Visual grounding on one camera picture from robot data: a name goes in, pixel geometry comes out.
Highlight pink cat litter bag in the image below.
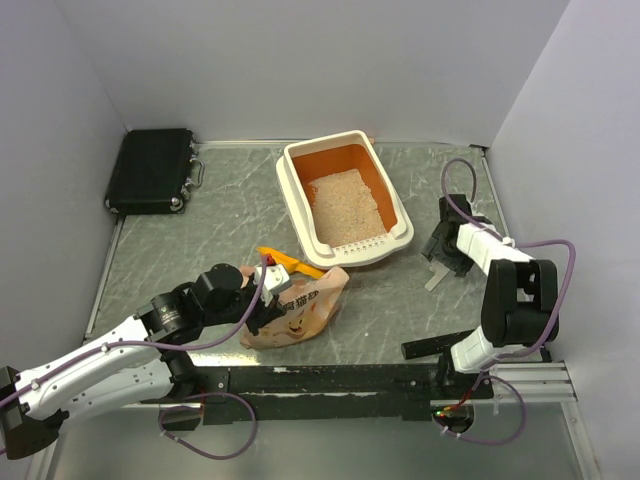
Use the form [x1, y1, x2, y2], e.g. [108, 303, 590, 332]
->
[240, 267, 349, 350]

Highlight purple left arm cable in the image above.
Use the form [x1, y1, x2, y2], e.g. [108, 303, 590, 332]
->
[0, 254, 259, 460]

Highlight yellow plastic litter scoop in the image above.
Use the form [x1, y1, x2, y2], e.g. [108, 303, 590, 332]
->
[257, 246, 325, 279]

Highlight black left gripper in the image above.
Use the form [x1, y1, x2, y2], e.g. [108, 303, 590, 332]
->
[202, 274, 287, 335]

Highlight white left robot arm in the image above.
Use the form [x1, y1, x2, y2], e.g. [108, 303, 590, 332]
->
[1, 260, 291, 460]

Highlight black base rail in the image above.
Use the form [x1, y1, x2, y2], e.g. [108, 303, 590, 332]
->
[137, 363, 496, 426]

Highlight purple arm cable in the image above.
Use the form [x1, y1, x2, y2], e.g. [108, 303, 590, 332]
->
[0, 254, 259, 460]
[432, 158, 577, 446]

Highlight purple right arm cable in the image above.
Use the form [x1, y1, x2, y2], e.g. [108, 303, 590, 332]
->
[432, 158, 577, 446]

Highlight metal bag clip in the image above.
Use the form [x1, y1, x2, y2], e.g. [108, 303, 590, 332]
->
[425, 262, 450, 291]

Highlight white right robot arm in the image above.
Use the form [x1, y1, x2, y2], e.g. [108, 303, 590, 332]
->
[423, 194, 558, 399]

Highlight black hard case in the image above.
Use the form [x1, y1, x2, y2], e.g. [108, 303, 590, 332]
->
[104, 128, 205, 216]

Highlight clean litter granules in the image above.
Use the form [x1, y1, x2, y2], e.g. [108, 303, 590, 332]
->
[311, 169, 387, 248]

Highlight white orange litter box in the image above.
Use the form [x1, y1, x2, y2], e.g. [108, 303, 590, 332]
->
[276, 130, 414, 270]

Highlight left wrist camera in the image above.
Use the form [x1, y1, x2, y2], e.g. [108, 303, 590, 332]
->
[253, 254, 292, 305]

